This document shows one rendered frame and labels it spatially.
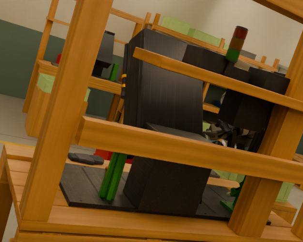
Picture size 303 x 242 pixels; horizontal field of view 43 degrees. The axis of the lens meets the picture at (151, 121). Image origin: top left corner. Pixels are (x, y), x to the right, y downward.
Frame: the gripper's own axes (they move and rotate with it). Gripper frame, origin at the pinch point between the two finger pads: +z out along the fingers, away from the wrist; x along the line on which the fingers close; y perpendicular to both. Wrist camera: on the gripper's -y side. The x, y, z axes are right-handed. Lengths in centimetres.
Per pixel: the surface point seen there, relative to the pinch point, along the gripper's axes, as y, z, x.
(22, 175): -2, 88, -10
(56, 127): -6, 81, 40
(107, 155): 17, 35, -50
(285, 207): -32, -93, -73
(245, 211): -40.5, -1.8, 4.6
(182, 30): 356, -266, -336
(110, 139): -13, 64, 40
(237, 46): 12, 12, 57
